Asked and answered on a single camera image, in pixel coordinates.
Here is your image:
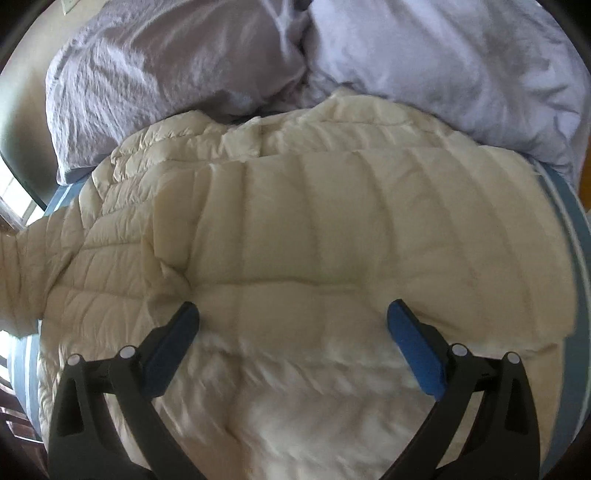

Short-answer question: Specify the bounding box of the cream puffer jacket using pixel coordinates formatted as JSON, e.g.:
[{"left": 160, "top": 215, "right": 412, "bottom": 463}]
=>
[{"left": 0, "top": 87, "right": 578, "bottom": 480}]

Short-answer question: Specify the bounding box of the blue white striped bedspread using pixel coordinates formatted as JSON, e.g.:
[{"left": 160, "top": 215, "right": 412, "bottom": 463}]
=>
[{"left": 12, "top": 158, "right": 591, "bottom": 476}]

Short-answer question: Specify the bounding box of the lavender pillow right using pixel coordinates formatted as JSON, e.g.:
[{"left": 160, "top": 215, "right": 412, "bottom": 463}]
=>
[{"left": 304, "top": 1, "right": 590, "bottom": 184}]

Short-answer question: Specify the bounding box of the lavender pillow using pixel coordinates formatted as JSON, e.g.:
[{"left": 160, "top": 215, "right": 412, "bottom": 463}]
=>
[
  {"left": 46, "top": 1, "right": 308, "bottom": 185},
  {"left": 304, "top": 1, "right": 590, "bottom": 184}
]

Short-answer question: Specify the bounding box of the lavender pillow left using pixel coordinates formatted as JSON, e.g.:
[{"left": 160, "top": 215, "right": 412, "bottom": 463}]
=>
[{"left": 46, "top": 1, "right": 308, "bottom": 185}]

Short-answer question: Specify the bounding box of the wall light switch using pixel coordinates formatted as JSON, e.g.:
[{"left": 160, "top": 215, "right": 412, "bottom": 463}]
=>
[{"left": 60, "top": 0, "right": 79, "bottom": 15}]

